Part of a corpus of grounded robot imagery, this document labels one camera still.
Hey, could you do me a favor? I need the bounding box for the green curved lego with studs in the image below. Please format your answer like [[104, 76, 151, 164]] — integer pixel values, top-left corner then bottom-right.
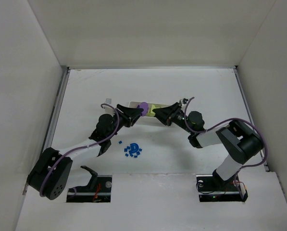
[[150, 104, 156, 117]]

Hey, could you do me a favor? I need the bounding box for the purple oval lego piece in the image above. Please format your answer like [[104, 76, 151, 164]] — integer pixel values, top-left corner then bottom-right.
[[137, 102, 149, 116]]

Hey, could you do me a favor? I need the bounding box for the blue arch lego piece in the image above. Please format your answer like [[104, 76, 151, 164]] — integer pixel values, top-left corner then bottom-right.
[[129, 143, 139, 154]]

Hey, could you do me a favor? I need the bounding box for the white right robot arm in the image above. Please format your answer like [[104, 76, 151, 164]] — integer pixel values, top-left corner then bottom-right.
[[152, 103, 267, 189]]

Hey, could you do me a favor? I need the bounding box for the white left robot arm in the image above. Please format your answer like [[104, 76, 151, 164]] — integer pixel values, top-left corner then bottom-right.
[[27, 103, 149, 200]]

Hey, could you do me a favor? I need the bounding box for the pile of small blue legos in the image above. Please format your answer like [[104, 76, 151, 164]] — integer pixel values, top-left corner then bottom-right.
[[124, 146, 142, 158]]

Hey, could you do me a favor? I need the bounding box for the white divided sorting tray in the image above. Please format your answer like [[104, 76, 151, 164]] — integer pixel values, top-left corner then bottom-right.
[[128, 101, 168, 118]]

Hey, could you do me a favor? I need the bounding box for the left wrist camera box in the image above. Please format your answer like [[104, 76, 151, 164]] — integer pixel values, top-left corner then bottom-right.
[[103, 97, 113, 114]]

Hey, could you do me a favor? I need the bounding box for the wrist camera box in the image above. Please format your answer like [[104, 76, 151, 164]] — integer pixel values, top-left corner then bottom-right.
[[179, 98, 189, 107], [103, 97, 113, 114]]

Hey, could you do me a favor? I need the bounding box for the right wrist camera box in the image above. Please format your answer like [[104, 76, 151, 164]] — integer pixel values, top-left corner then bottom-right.
[[179, 98, 189, 107]]

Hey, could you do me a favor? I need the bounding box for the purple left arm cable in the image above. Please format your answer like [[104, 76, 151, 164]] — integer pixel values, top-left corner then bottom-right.
[[39, 103, 120, 197]]

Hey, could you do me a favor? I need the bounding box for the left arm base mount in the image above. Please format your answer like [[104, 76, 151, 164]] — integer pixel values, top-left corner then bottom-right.
[[66, 166, 112, 203]]

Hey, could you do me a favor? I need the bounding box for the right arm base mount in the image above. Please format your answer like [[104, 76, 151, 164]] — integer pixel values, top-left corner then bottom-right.
[[196, 175, 248, 203]]

